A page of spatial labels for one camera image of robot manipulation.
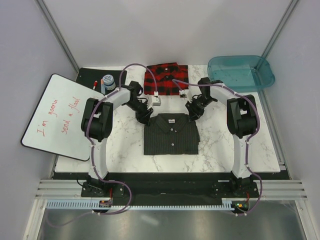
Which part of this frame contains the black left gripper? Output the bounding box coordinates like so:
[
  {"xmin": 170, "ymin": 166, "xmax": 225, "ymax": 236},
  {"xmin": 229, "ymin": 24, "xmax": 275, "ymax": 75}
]
[{"xmin": 124, "ymin": 99, "xmax": 154, "ymax": 127}]

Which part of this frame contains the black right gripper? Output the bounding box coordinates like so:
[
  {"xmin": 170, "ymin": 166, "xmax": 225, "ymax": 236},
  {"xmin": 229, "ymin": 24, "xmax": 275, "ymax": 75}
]
[{"xmin": 185, "ymin": 95, "xmax": 215, "ymax": 124}]

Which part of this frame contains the dark grey pinstripe shirt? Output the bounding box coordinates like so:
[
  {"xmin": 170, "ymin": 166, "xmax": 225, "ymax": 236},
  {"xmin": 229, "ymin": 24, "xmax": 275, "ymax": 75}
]
[{"xmin": 143, "ymin": 113, "xmax": 201, "ymax": 156}]

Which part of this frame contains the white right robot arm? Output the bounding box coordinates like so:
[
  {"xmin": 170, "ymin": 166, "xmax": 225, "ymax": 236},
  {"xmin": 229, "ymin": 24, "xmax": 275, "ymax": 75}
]
[{"xmin": 185, "ymin": 77, "xmax": 261, "ymax": 197}]

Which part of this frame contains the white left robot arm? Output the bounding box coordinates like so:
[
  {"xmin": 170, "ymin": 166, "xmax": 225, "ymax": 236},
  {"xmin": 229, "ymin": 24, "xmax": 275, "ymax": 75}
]
[{"xmin": 81, "ymin": 81, "xmax": 153, "ymax": 197}]

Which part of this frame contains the blue pink eraser stick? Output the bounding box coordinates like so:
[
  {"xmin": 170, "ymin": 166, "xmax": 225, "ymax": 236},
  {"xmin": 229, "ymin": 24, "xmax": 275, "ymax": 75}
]
[{"xmin": 100, "ymin": 79, "xmax": 106, "ymax": 95}]

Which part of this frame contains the red black plaid shirt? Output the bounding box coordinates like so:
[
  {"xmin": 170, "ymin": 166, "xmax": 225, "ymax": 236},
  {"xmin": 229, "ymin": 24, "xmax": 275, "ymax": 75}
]
[{"xmin": 143, "ymin": 62, "xmax": 189, "ymax": 96}]

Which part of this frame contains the small blue white jar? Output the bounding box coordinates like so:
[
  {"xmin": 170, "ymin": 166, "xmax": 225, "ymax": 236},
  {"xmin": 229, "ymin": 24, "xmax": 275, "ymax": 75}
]
[{"xmin": 102, "ymin": 74, "xmax": 116, "ymax": 91}]

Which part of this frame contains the teal transparent plastic bin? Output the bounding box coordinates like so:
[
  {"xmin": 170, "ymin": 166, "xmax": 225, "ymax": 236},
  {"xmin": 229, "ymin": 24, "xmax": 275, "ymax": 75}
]
[{"xmin": 207, "ymin": 55, "xmax": 276, "ymax": 93}]

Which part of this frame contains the red whiteboard marker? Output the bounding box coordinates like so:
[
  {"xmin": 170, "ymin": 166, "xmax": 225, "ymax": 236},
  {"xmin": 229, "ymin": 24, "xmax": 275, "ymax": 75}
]
[{"xmin": 92, "ymin": 80, "xmax": 98, "ymax": 90}]

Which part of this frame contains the black mat green edge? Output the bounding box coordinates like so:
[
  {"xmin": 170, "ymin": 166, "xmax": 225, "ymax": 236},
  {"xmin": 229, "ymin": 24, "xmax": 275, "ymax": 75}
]
[{"xmin": 75, "ymin": 67, "xmax": 122, "ymax": 93}]

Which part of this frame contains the white whiteboard with red writing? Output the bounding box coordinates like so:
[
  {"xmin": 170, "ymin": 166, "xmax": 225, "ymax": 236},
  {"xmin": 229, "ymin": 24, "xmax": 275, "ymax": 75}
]
[{"xmin": 21, "ymin": 74, "xmax": 103, "ymax": 161}]

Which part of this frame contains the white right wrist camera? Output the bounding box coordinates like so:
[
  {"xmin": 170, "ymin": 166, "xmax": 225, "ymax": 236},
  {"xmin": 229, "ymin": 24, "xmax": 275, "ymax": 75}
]
[{"xmin": 179, "ymin": 89, "xmax": 192, "ymax": 99}]

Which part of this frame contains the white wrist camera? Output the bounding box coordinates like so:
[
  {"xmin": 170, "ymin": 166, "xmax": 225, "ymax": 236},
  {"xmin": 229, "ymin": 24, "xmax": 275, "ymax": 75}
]
[
  {"xmin": 147, "ymin": 91, "xmax": 161, "ymax": 109},
  {"xmin": 179, "ymin": 89, "xmax": 192, "ymax": 99}
]

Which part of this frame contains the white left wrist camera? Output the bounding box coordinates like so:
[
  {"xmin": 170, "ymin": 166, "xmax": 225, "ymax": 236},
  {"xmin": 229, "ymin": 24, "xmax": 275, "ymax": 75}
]
[{"xmin": 147, "ymin": 91, "xmax": 161, "ymax": 109}]

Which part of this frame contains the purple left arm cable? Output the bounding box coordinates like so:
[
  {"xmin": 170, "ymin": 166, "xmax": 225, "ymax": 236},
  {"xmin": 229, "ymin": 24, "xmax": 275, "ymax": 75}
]
[{"xmin": 84, "ymin": 62, "xmax": 160, "ymax": 215}]

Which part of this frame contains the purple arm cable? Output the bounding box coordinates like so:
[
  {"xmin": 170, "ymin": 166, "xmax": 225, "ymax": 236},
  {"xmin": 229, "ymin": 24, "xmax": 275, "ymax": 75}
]
[
  {"xmin": 84, "ymin": 62, "xmax": 160, "ymax": 215},
  {"xmin": 172, "ymin": 79, "xmax": 263, "ymax": 217}
]

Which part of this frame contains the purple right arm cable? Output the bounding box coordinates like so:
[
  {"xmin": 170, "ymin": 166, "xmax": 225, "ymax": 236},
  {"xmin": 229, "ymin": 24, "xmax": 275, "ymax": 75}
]
[{"xmin": 172, "ymin": 79, "xmax": 263, "ymax": 217}]

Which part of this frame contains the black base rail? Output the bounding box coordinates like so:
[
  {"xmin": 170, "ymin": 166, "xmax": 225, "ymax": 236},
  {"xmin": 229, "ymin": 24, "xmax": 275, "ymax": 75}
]
[{"xmin": 81, "ymin": 172, "xmax": 259, "ymax": 205}]

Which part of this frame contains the light blue cable duct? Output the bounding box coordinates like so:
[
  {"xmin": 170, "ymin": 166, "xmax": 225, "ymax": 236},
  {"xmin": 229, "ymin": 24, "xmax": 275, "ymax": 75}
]
[{"xmin": 46, "ymin": 199, "xmax": 242, "ymax": 211}]

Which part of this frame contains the aluminium frame post left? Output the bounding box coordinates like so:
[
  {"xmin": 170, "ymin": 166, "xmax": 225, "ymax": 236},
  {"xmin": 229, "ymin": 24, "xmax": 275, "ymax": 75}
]
[{"xmin": 35, "ymin": 0, "xmax": 80, "ymax": 73}]

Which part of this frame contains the aluminium frame post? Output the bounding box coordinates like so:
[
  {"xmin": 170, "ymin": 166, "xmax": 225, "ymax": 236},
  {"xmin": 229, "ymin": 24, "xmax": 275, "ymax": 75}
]
[
  {"xmin": 261, "ymin": 0, "xmax": 300, "ymax": 59},
  {"xmin": 35, "ymin": 0, "xmax": 80, "ymax": 73}
]

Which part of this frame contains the aluminium frame post right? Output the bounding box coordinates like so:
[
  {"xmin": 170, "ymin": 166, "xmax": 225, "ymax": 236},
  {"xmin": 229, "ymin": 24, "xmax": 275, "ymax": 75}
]
[{"xmin": 261, "ymin": 0, "xmax": 300, "ymax": 59}]

